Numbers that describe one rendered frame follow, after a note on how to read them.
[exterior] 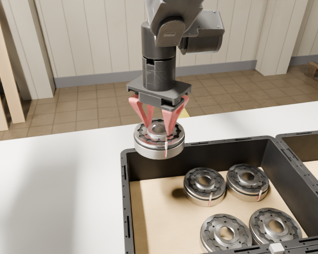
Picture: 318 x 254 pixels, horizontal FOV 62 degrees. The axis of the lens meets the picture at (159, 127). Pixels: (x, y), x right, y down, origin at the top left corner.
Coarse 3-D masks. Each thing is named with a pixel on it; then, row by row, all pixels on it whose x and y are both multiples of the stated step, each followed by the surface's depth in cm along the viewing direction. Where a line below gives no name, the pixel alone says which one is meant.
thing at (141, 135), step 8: (152, 120) 56; (160, 120) 56; (136, 128) 53; (144, 128) 53; (176, 128) 53; (136, 136) 51; (144, 136) 51; (168, 136) 51; (176, 136) 52; (144, 144) 49; (152, 144) 49; (160, 144) 49; (168, 144) 49; (176, 144) 50
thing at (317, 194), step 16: (192, 144) 66; (208, 144) 66; (224, 144) 67; (288, 160) 61; (304, 176) 57; (128, 192) 53; (128, 208) 50; (128, 224) 49; (128, 240) 45; (288, 240) 45; (304, 240) 45
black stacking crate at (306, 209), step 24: (240, 144) 67; (264, 144) 69; (144, 168) 67; (168, 168) 68; (192, 168) 70; (216, 168) 71; (264, 168) 72; (288, 168) 61; (288, 192) 62; (312, 216) 54; (312, 240) 45
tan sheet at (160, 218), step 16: (176, 176) 70; (224, 176) 70; (144, 192) 66; (160, 192) 66; (176, 192) 66; (272, 192) 66; (144, 208) 62; (160, 208) 62; (176, 208) 62; (192, 208) 62; (208, 208) 62; (224, 208) 62; (240, 208) 62; (256, 208) 62; (288, 208) 62; (144, 224) 58; (160, 224) 58; (176, 224) 58; (192, 224) 58; (144, 240) 55; (160, 240) 55; (176, 240) 55; (192, 240) 55
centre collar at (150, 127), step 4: (152, 124) 54; (156, 124) 54; (160, 124) 54; (164, 124) 54; (148, 128) 52; (152, 128) 53; (164, 128) 54; (148, 132) 51; (152, 132) 51; (164, 132) 51; (152, 136) 51; (156, 136) 50; (160, 136) 50; (164, 136) 51
